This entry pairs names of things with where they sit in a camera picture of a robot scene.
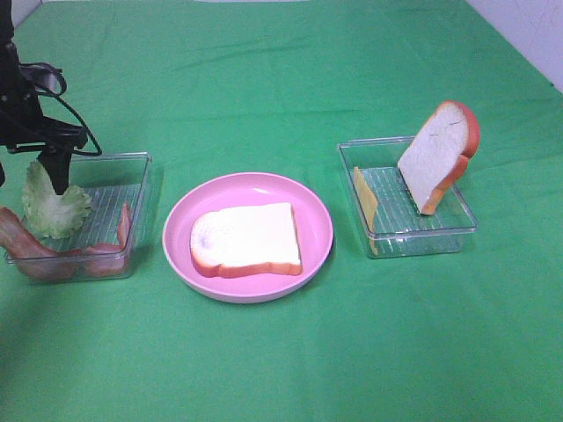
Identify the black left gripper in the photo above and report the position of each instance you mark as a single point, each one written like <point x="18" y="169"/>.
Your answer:
<point x="25" y="127"/>

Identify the green lettuce leaf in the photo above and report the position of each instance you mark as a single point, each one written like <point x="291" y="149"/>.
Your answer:
<point x="53" y="215"/>

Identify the long bacon strip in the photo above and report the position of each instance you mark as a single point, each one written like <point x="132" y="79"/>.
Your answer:
<point x="21" y="244"/>

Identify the short bacon strip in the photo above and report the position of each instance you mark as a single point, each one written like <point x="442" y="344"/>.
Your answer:
<point x="111" y="259"/>

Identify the toast bread slice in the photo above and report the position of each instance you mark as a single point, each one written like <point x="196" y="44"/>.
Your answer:
<point x="439" y="154"/>
<point x="246" y="240"/>

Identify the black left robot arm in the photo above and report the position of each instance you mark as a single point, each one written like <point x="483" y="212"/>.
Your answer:
<point x="5" y="19"/>

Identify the clear left plastic tray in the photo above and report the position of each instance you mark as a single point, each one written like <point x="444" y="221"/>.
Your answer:
<point x="110" y="180"/>

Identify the clear plastic tray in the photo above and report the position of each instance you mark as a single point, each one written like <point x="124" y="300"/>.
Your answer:
<point x="110" y="180"/>
<point x="400" y="230"/>

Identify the green tablecloth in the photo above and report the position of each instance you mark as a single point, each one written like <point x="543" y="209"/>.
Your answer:
<point x="210" y="89"/>

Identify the pink round plate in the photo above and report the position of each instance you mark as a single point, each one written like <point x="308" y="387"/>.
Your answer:
<point x="314" y="230"/>

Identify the yellow cheese slice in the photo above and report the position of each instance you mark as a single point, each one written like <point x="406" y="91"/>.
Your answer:
<point x="368" y="204"/>

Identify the clear right plastic tray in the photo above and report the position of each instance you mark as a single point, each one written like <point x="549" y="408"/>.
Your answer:
<point x="400" y="230"/>

